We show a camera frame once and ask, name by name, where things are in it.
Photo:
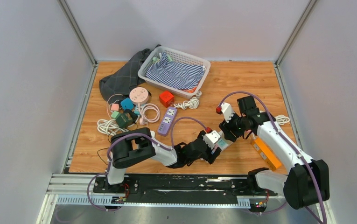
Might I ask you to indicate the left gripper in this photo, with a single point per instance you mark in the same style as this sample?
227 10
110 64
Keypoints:
209 157

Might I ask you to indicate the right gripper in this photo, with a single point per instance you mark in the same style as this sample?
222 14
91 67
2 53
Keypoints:
226 128

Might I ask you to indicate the purple power strip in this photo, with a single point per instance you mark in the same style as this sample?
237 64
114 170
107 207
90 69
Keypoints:
167 121

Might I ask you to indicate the red cube plug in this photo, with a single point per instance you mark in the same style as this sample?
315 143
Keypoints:
166 99

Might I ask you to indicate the dark green dragon cube plug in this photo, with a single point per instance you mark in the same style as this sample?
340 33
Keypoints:
124 120

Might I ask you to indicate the blue cube plug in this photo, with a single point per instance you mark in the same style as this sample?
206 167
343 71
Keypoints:
126 104

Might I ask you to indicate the white long power strip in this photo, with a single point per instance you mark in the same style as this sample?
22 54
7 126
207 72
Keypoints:
223 144

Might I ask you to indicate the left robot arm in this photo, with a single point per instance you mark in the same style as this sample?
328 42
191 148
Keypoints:
130 148

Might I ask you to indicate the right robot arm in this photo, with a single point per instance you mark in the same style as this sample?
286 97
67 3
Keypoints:
307 181

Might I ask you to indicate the round pink power socket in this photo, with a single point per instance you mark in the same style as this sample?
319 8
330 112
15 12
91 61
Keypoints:
139 95

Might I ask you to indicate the small green plug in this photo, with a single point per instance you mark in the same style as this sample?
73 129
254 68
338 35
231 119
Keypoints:
115 114

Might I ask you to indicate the small pink plug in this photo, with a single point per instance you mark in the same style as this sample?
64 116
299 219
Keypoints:
114 107

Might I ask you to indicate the orange power strip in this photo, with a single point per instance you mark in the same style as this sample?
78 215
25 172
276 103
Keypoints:
267 155

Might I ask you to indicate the blue striped cloth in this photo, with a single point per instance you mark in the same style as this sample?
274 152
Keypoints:
182 76

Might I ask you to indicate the cyan power strip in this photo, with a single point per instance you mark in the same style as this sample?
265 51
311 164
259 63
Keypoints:
137 110

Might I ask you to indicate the white plastic basket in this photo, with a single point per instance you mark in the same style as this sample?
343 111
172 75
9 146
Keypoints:
177 56

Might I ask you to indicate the dark grey checked cloth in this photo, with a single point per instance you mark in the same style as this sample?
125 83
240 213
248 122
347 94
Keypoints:
118 84

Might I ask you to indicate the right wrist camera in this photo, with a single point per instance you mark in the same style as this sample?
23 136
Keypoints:
227 111

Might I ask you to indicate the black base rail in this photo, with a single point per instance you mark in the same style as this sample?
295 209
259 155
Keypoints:
178 188

